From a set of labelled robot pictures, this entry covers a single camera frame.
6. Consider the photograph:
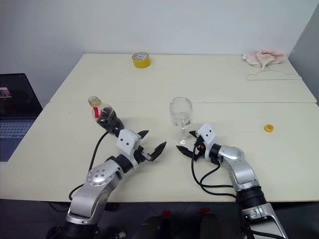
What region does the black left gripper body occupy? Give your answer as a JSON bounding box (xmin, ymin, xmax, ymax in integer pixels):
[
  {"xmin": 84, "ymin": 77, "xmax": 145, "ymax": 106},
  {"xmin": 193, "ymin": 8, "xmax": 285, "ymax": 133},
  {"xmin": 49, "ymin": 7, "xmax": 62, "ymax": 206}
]
[{"xmin": 134, "ymin": 146, "xmax": 154, "ymax": 165}]

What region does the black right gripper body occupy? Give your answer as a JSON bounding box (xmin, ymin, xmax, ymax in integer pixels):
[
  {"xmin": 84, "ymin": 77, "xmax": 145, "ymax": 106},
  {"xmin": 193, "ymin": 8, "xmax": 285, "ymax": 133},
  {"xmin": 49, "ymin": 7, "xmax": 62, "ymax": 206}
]
[{"xmin": 191, "ymin": 139, "xmax": 206, "ymax": 163}]

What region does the clear wine glass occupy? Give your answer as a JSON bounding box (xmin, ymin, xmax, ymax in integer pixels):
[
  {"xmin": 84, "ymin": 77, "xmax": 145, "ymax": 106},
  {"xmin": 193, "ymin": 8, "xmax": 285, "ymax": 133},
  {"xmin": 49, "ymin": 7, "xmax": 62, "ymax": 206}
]
[{"xmin": 169, "ymin": 97, "xmax": 193, "ymax": 146}]

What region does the cola bottle with red label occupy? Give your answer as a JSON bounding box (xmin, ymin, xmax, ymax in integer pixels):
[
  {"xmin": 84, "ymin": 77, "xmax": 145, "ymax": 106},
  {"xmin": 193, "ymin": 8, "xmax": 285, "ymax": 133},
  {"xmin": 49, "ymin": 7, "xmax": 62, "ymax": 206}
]
[{"xmin": 87, "ymin": 95, "xmax": 125, "ymax": 137}]

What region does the dark bottle with red cap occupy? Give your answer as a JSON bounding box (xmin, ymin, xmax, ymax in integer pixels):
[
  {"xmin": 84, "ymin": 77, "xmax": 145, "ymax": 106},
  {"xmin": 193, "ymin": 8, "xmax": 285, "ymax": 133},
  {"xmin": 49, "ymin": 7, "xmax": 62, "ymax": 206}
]
[
  {"xmin": 139, "ymin": 210, "xmax": 175, "ymax": 239},
  {"xmin": 198, "ymin": 208, "xmax": 221, "ymax": 239}
]

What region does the yellow tape roll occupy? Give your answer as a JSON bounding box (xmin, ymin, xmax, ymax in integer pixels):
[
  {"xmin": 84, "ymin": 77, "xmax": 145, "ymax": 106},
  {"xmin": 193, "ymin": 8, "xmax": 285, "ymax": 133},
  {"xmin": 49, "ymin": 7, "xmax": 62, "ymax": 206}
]
[{"xmin": 131, "ymin": 51, "xmax": 151, "ymax": 69}]

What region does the crumpled pink cloth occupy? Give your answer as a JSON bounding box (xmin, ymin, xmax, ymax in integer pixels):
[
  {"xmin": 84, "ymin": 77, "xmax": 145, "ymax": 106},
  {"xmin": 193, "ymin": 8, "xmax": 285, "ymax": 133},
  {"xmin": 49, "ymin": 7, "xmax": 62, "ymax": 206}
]
[{"xmin": 241, "ymin": 48, "xmax": 286, "ymax": 69}]

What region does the dark open laptop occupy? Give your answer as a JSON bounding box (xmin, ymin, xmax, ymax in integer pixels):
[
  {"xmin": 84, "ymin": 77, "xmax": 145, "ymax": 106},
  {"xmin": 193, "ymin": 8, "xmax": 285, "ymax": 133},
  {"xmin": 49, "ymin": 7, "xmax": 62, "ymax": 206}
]
[{"xmin": 0, "ymin": 73, "xmax": 43, "ymax": 163}]

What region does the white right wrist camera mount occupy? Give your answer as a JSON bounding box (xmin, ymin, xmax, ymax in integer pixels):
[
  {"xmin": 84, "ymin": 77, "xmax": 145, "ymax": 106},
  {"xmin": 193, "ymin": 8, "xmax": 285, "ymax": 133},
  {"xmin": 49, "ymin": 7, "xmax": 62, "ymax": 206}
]
[{"xmin": 196, "ymin": 122, "xmax": 217, "ymax": 159}]

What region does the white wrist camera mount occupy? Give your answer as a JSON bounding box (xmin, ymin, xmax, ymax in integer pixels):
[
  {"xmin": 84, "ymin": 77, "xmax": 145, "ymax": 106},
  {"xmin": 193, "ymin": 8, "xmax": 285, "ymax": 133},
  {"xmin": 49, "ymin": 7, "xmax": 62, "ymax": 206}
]
[
  {"xmin": 196, "ymin": 122, "xmax": 217, "ymax": 159},
  {"xmin": 116, "ymin": 128, "xmax": 144, "ymax": 168}
]

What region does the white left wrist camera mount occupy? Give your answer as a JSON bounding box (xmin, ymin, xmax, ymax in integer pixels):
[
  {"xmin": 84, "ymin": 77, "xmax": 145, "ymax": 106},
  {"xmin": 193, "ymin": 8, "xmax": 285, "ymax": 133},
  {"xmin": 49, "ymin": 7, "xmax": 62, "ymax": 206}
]
[{"xmin": 116, "ymin": 128, "xmax": 144, "ymax": 168}]

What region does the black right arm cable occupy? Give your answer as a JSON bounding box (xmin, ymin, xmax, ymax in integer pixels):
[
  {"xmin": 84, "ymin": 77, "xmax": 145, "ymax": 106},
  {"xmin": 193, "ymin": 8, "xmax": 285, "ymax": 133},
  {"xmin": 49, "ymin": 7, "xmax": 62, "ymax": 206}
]
[{"xmin": 190, "ymin": 139, "xmax": 238, "ymax": 198}]

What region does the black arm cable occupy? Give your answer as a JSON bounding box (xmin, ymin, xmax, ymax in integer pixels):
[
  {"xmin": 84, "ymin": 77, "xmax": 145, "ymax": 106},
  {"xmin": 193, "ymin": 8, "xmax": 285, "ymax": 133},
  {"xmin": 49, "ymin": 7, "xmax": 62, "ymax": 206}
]
[
  {"xmin": 68, "ymin": 129, "xmax": 121, "ymax": 201},
  {"xmin": 190, "ymin": 139, "xmax": 238, "ymax": 198}
]

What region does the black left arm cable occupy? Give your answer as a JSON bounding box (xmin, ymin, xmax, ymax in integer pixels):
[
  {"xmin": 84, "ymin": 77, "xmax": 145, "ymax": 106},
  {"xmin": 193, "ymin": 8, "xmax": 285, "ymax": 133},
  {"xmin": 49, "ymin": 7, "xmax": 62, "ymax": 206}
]
[{"xmin": 68, "ymin": 129, "xmax": 121, "ymax": 201}]

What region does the thin white cord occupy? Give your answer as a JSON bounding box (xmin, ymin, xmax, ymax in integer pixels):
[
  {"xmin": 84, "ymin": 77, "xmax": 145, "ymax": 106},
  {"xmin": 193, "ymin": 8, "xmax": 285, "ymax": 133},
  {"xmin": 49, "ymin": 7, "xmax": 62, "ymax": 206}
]
[{"xmin": 246, "ymin": 65, "xmax": 304, "ymax": 82}]

